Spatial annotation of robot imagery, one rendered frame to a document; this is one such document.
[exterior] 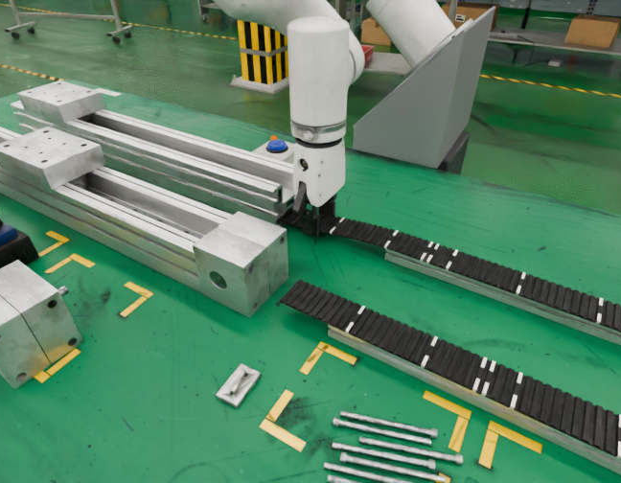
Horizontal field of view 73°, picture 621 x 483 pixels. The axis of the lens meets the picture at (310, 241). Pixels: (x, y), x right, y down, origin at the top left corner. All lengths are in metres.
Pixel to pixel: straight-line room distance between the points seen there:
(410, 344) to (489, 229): 0.35
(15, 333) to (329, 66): 0.50
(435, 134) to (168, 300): 0.64
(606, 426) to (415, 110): 0.67
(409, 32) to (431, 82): 0.15
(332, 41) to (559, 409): 0.51
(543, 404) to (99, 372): 0.52
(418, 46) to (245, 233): 0.62
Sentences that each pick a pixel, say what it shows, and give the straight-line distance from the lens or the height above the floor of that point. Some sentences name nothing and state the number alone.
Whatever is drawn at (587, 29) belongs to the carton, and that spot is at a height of 0.36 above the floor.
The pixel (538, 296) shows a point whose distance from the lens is 0.67.
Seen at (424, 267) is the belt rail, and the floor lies 0.79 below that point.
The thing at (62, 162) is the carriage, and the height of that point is 0.90.
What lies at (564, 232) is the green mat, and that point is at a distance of 0.89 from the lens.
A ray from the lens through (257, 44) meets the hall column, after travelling 4.02.
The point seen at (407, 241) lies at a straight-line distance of 0.70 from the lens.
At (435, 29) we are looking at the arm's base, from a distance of 1.05.
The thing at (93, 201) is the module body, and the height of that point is 0.86.
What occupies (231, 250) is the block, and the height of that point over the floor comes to 0.87.
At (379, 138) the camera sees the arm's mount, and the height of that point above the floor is 0.82.
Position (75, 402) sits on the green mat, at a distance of 0.60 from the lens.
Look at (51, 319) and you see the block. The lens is 0.61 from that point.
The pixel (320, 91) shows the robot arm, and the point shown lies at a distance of 0.61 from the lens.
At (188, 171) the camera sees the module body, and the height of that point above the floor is 0.84.
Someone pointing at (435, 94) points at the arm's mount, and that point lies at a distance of 0.95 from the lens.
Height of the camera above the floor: 1.23
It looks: 38 degrees down
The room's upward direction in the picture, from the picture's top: straight up
